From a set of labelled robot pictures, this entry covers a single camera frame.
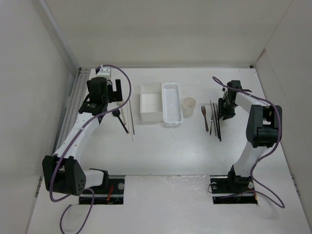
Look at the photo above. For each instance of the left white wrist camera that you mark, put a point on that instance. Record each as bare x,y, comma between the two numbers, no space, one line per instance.
103,71

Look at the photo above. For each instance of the brown wooden fork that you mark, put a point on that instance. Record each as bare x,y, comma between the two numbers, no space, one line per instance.
203,109

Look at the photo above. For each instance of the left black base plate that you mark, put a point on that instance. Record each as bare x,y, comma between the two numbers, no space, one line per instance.
112,193

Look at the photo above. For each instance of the white perforated tray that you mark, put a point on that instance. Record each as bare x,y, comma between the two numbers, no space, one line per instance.
171,102

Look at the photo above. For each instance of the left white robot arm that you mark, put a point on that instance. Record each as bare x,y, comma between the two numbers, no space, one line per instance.
62,171

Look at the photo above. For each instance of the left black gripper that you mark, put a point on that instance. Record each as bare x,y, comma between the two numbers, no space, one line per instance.
115,96

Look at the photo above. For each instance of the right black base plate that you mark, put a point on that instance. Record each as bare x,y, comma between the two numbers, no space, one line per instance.
232,190

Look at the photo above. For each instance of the light wooden chopstick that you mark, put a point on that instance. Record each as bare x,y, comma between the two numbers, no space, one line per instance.
124,120

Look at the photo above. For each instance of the aluminium rail frame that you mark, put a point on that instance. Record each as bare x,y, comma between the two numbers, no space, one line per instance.
71,105

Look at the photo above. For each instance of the black plastic spoon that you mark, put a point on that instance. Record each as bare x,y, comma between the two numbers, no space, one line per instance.
117,113

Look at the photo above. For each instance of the white square box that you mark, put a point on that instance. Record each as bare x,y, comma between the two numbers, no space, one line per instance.
151,108

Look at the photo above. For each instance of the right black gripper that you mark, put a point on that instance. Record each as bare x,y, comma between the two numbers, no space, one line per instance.
222,112

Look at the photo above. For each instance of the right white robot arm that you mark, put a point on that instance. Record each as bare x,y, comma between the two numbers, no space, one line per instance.
263,131

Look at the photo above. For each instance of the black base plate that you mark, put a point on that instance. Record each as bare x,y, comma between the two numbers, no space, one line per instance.
232,190
112,193

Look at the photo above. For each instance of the white paper cup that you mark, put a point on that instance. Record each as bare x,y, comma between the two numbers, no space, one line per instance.
188,106

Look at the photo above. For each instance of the small metal fork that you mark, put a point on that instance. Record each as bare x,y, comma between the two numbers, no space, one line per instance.
211,125

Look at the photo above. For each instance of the black chopstick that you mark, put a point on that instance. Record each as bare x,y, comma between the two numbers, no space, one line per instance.
216,122

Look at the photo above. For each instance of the silver metal chopstick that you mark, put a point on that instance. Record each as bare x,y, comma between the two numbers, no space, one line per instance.
131,115

